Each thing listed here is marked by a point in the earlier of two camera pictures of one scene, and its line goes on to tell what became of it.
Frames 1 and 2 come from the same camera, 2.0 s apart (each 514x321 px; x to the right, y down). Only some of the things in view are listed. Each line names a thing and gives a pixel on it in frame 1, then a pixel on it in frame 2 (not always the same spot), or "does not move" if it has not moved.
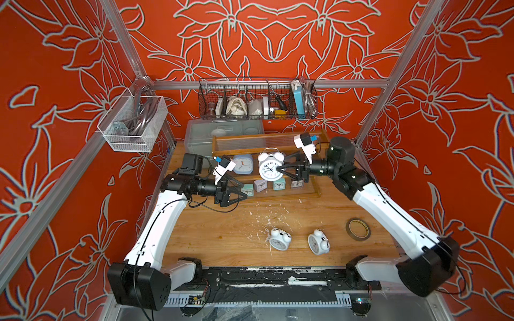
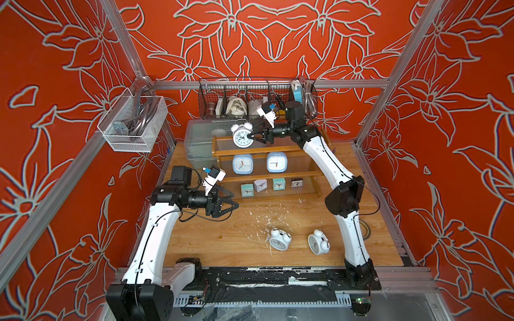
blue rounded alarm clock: (243, 164) does not move
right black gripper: (304, 171) -> (266, 128)
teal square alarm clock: (279, 184) does not move
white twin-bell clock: (270, 159) -> (241, 128)
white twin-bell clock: (280, 240) does not move
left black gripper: (222, 198) -> (215, 210)
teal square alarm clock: (248, 189) does not move
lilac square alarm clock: (260, 185) does not move
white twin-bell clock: (318, 243) does not move
